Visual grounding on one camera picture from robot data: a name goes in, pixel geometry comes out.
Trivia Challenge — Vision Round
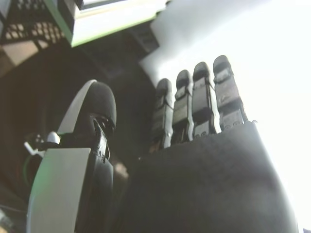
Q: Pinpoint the pale green book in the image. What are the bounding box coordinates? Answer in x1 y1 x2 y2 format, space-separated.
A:
70 0 172 48

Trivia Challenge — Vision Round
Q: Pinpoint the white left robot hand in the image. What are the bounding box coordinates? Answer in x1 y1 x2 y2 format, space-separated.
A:
25 54 300 233

